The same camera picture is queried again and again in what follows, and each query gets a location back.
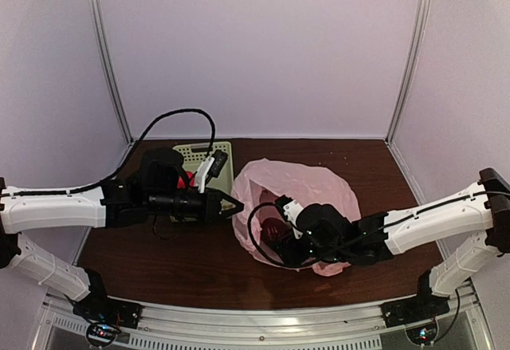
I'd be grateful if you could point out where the right circuit board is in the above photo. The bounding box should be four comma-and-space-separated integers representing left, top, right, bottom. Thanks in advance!
406, 321, 438, 346

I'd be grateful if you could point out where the circuit board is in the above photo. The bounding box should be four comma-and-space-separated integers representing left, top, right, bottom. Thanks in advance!
406, 321, 438, 346
85, 321, 121, 348

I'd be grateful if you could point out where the dark red apple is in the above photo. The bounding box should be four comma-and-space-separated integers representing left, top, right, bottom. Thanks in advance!
261, 218, 291, 246

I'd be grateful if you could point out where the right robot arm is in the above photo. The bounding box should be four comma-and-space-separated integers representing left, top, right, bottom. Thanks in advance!
275, 168, 509, 320

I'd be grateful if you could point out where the aluminium frame post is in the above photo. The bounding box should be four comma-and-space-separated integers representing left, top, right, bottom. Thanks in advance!
385, 0, 432, 146
88, 0, 133, 144

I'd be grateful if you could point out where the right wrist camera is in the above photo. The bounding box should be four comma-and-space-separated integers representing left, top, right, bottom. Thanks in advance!
274, 195, 304, 224

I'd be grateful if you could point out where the pink plastic bag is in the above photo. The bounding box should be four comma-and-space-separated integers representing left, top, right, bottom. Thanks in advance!
231, 159, 361, 265

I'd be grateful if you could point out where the green perforated plastic basket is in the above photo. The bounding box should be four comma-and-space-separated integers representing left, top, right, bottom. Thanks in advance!
172, 142, 243, 223

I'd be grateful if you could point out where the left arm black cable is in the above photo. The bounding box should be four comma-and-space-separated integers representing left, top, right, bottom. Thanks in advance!
63, 107, 217, 198

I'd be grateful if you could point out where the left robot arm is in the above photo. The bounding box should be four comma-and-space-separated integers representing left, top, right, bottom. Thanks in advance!
1, 147, 244, 321

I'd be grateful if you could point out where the left circuit board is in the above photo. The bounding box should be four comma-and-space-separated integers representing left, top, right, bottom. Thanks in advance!
85, 321, 121, 348

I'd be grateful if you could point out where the right aluminium frame post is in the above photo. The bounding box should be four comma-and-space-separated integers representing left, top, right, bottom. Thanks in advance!
385, 0, 432, 146

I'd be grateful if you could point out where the left aluminium frame post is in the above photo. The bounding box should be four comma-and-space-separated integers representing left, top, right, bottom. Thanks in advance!
88, 0, 133, 144

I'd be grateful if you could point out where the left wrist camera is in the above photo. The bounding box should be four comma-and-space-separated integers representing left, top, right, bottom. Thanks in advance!
194, 150, 228, 193

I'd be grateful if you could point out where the front aluminium rail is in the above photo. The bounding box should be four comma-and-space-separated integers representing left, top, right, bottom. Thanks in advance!
39, 285, 479, 350

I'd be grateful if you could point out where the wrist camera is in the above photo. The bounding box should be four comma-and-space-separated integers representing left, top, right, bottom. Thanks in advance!
274, 195, 304, 224
194, 150, 228, 193

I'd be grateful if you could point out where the pink red apple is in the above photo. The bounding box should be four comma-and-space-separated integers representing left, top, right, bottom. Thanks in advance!
177, 171, 195, 189

